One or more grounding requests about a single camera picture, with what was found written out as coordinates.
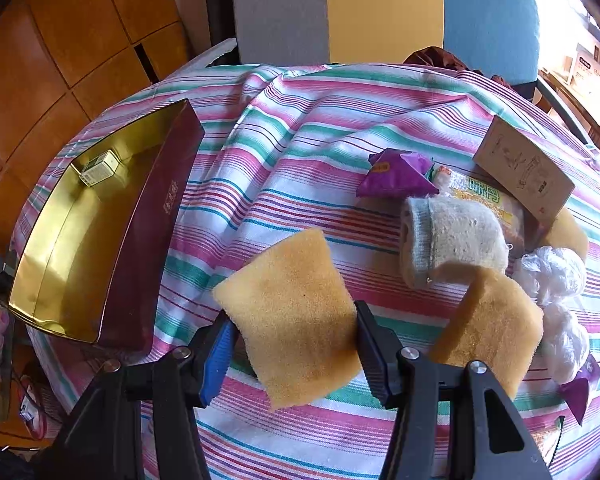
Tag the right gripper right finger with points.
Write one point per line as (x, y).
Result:
(378, 350)

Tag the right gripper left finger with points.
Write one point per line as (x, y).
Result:
(212, 350)

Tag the yellow sponge block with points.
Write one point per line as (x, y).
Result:
(297, 319)

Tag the purple snack packet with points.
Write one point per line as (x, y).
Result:
(397, 174)
(578, 393)

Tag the beige cardboard box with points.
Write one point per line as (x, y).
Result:
(524, 170)

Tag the yellow sponge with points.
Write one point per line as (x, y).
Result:
(496, 323)
(566, 233)

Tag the gold and maroon tin tray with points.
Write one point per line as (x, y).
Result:
(91, 268)

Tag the striped bed sheet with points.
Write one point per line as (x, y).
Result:
(283, 150)

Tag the green cracker packet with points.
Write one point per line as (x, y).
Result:
(509, 212)

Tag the small green white box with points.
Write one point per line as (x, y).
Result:
(100, 168)

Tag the dark red cloth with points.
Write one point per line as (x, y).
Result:
(436, 57)

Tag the wooden desk with clutter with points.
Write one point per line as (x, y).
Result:
(576, 81)

